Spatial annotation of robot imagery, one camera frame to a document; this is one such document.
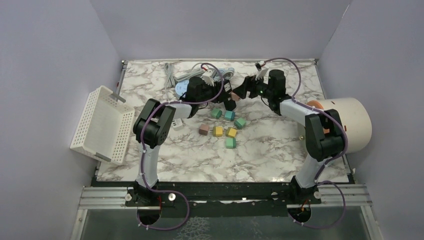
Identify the aluminium rail base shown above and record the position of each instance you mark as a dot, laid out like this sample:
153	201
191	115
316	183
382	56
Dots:
115	198

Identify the teal adapter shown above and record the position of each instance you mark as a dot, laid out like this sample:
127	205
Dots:
229	115

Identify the green plug adapter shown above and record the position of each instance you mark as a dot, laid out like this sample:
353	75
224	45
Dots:
240	123
216	113

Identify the yellow plug adapter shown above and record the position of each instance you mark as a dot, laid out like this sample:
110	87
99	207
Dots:
218	131

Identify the white perforated plastic basket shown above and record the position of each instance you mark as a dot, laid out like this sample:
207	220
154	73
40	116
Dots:
104	127

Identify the round blue power socket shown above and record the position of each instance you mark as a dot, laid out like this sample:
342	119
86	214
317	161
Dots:
181	88

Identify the pink plug adapter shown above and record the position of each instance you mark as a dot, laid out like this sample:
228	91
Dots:
204	129

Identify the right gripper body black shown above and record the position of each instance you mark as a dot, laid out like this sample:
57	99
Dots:
264	91

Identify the cream cylinder with orange lid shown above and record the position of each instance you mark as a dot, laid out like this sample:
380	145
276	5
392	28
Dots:
354	118

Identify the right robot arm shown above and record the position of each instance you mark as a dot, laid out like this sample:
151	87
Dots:
324	136

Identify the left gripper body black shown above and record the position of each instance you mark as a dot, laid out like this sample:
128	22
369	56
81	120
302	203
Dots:
208	92

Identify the white power strip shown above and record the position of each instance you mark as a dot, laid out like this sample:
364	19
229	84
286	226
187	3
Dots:
177	124

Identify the black power strip front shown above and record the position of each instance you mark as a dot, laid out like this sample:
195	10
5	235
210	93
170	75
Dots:
226	96

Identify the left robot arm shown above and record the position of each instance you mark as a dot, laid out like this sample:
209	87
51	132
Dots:
153	124

